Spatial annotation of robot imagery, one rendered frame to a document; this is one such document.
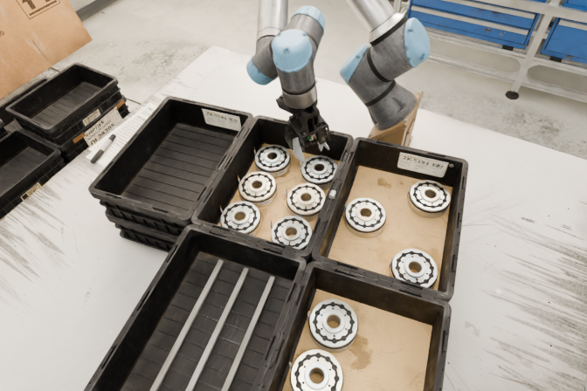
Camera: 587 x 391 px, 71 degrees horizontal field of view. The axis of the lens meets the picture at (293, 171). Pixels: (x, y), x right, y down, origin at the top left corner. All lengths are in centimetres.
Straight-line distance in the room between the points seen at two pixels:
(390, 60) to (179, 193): 69
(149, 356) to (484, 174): 108
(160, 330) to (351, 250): 47
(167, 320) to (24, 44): 283
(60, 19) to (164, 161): 251
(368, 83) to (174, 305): 79
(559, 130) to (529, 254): 163
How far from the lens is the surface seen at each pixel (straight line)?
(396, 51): 117
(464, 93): 291
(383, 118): 127
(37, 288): 136
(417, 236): 108
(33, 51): 358
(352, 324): 93
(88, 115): 209
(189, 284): 104
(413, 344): 96
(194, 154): 129
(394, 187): 117
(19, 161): 227
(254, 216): 106
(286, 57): 80
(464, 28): 283
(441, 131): 155
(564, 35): 278
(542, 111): 296
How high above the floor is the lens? 173
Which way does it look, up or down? 49 degrees down
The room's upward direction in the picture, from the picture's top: 4 degrees counter-clockwise
